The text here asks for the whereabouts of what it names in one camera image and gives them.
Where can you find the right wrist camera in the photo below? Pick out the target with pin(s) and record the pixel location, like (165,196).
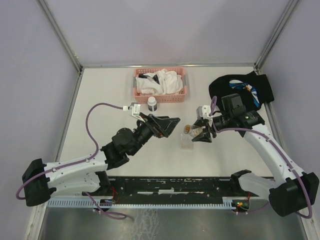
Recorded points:
(203,112)

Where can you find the white capped pill bottle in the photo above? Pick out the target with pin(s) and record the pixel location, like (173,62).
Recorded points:
(152,104)

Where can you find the clear pill bottle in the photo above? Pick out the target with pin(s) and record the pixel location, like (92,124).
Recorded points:
(192,130)

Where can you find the white cloth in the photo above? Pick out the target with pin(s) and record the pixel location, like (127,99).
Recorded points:
(161,82)

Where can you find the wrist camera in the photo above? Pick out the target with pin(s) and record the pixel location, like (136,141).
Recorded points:
(203,112)
(135,109)

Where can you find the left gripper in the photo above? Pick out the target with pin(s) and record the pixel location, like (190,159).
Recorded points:
(161,126)

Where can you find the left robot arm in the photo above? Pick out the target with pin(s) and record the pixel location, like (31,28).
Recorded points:
(42,181)

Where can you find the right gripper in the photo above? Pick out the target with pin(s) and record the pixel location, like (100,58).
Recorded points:
(205,135)

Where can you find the black garment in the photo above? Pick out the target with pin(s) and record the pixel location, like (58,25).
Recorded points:
(253,89)

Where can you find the pink plastic basket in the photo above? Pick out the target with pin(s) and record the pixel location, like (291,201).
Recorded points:
(180,97)

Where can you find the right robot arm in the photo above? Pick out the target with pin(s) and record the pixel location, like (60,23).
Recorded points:
(291,189)

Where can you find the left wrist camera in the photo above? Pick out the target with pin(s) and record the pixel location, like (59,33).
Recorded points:
(135,109)

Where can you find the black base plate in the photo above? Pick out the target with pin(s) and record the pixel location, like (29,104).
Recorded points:
(140,190)

